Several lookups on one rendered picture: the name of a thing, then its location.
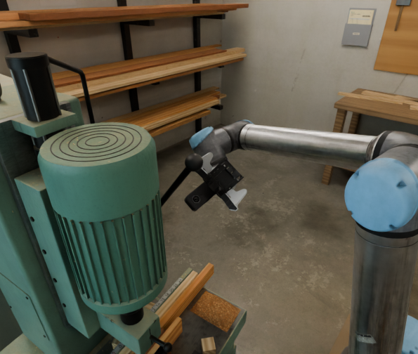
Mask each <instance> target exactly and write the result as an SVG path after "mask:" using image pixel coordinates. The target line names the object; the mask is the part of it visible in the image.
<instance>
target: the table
mask: <svg viewBox="0 0 418 354"><path fill-rule="evenodd" d="M205 291H207V292H209V293H211V294H214V295H217V296H218V297H220V298H222V299H224V300H226V301H227V302H229V303H231V304H232V305H234V306H235V307H237V308H239V309H241V311H240V312H239V314H238V316H237V317H236V318H235V321H234V322H233V323H232V325H231V327H230V329H229V330H228V331H227V332H225V331H223V330H222V329H220V328H218V327H216V326H215V325H213V324H212V323H210V322H208V321H206V320H204V319H203V318H201V317H200V316H198V315H196V314H194V313H193V312H191V311H190V310H191V309H192V307H193V306H194V305H195V304H196V303H197V301H198V300H199V299H200V297H201V296H202V295H203V293H204V292H205ZM246 316H247V310H246V309H244V308H242V307H240V306H238V305H237V304H235V303H233V302H231V301H229V300H228V299H225V298H223V297H222V296H219V295H218V294H216V293H214V292H212V291H210V290H208V289H207V288H205V287H203V288H202V289H201V290H200V291H199V292H198V294H197V295H196V296H195V298H194V299H193V300H192V301H191V302H190V304H189V305H188V306H187V308H186V309H185V310H184V311H183V312H182V313H181V315H180V316H179V317H180V318H181V319H182V329H183V331H182V333H181V334H180V335H179V337H178V338H177V339H176V340H175V342H174V343H173V345H172V350H171V354H192V353H193V351H194V350H196V351H197V352H199V353H201V354H202V347H201V339H205V338H209V337H213V338H214V343H215V347H216V354H227V353H228V351H229V350H230V348H231V346H232V345H233V343H234V341H235V340H236V338H237V336H238V334H239V333H240V331H241V329H242V328H243V326H244V324H245V322H246Z"/></svg>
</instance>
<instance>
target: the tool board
mask: <svg viewBox="0 0 418 354"><path fill-rule="evenodd" d="M374 70H382V71H388V72H398V73H404V74H414V75H418V0H391V5H390V8H389V11H388V16H387V19H386V24H385V27H384V32H383V35H382V38H381V43H380V46H379V50H378V54H377V59H376V62H375V64H374Z"/></svg>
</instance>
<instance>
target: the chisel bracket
mask: <svg viewBox="0 0 418 354"><path fill-rule="evenodd" d="M143 311H144V316H143V319H142V320H141V321H140V322H139V323H137V324H134V325H126V324H124V323H123V322H122V320H121V316H120V315H108V314H103V313H99V312H96V314H97V317H98V321H99V324H100V327H101V328H102V329H104V330H105V331H106V332H107V333H109V334H110V335H112V336H113V337H115V338H116V339H117V340H118V341H120V342H121V343H123V344H124V345H125V346H126V347H128V348H129V349H131V350H132V351H133V352H134V353H136V354H145V353H146V352H147V351H148V349H149V348H150V347H151V345H152V344H153V343H154V341H152V340H150V336H151V335H153V336H155V337H157V338H158V337H159V336H160V334H161V327H160V322H159V316H158V315H157V314H155V313H154V312H152V311H151V310H149V309H147V308H146V307H143Z"/></svg>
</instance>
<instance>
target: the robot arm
mask: <svg viewBox="0 0 418 354"><path fill-rule="evenodd" d="M189 143H190V146H191V148H192V150H193V152H194V153H196V154H199V155H200V156H201V157H202V159H203V166H202V168H201V169H200V170H199V171H196V173H198V174H199V175H200V176H201V177H202V179H203V181H204V182H203V183H202V184H201V185H199V186H198V187H197V188H196V189H194V190H193V191H192V192H191V193H190V194H189V195H187V197H186V198H185V199H184V201H185V203H186V204H187V205H188V206H189V207H190V208H191V209H192V211H197V210H198V209H199V208H200V207H201V206H202V205H203V204H205V203H207V202H208V201H209V200H210V199H211V198H212V197H213V196H214V195H218V196H219V197H220V198H221V199H222V200H223V201H224V202H225V203H226V205H227V207H228V208H229V209H230V210H231V211H237V210H238V207H237V206H238V204H239V203H240V202H241V200H242V199H243V197H244V196H245V195H246V194H247V190H246V189H242V190H239V191H237V192H236V191H234V189H235V187H236V185H237V183H239V182H240V181H241V180H242V179H243V178H244V176H242V175H241V174H240V173H239V172H238V171H237V170H236V169H235V168H234V167H233V165H232V164H231V163H230V162H229V161H228V158H227V157H226V154H228V153H230V152H233V151H235V150H239V149H241V150H247V151H255V152H262V153H266V154H270V155H277V156H281V157H288V158H292V159H300V160H303V161H307V162H315V163H319V164H326V165H330V166H337V167H341V168H345V169H352V170H356V172H355V173H354V174H353V175H352V176H351V177H350V178H349V180H348V182H347V184H346V188H345V193H344V198H345V203H346V207H347V209H348V211H351V213H352V215H351V216H352V217H353V219H354V220H355V244H354V256H353V281H352V294H351V318H350V331H349V344H348V346H347V347H345V349H344V350H343V351H342V353H341V354H418V320H417V319H415V318H413V317H411V316H409V315H408V309H409V304H410V297H411V291H412V283H413V279H414V270H415V266H416V261H417V252H418V136H417V135H414V134H411V133H406V132H402V131H384V132H383V133H381V134H380V135H379V136H366V135H358V134H350V133H336V132H328V131H314V130H305V129H291V128H283V127H276V126H261V125H255V124H253V123H252V122H251V121H249V120H246V119H244V120H239V121H237V122H235V123H233V124H229V125H227V126H224V127H221V128H219V129H215V130H214V128H212V127H211V126H209V127H207V128H205V129H202V130H201V131H199V132H197V133H196V134H195V135H193V136H192V137H191V138H190V140H189ZM239 176H240V179H239V180H238V179H237V178H238V177H239ZM229 195H230V197H231V198H230V197H229Z"/></svg>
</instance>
